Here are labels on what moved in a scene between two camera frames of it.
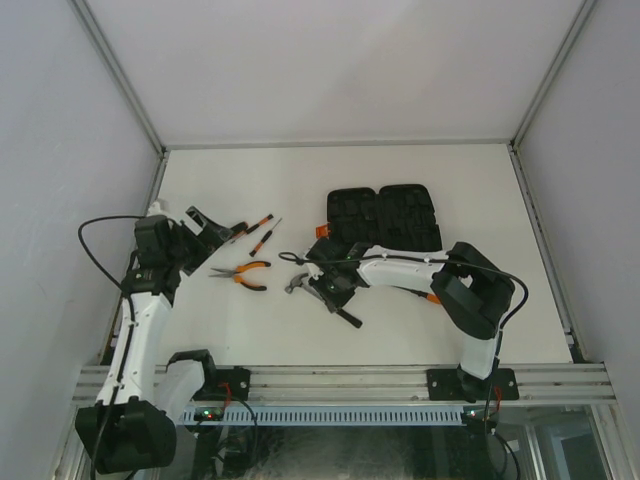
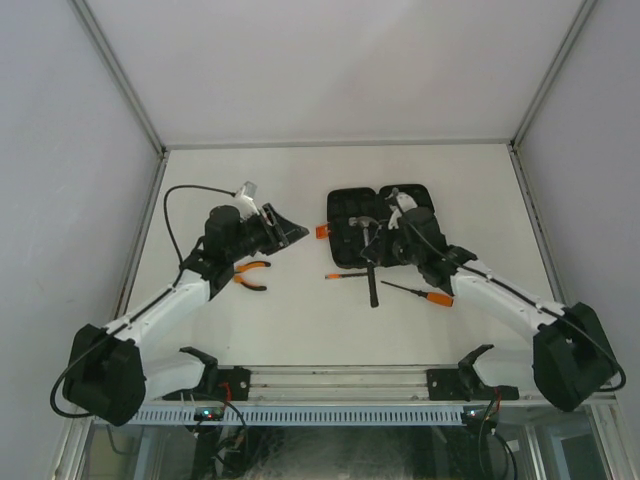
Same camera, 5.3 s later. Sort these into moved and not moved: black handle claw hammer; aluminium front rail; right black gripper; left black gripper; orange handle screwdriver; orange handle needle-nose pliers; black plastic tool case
Moved: black handle claw hammer; left black gripper; right black gripper
Not moved: orange handle needle-nose pliers; black plastic tool case; orange handle screwdriver; aluminium front rail
